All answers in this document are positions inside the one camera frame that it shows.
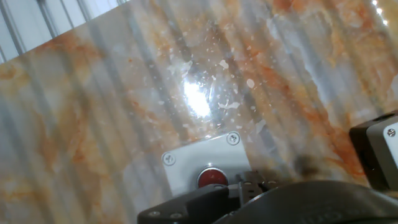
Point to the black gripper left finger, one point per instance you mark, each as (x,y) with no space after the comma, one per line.
(192,202)

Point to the grey box red mushroom button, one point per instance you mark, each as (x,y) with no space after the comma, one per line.
(379,149)

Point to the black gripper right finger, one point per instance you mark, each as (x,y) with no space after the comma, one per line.
(269,184)

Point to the marble pattern table mat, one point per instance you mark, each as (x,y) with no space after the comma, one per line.
(93,109)

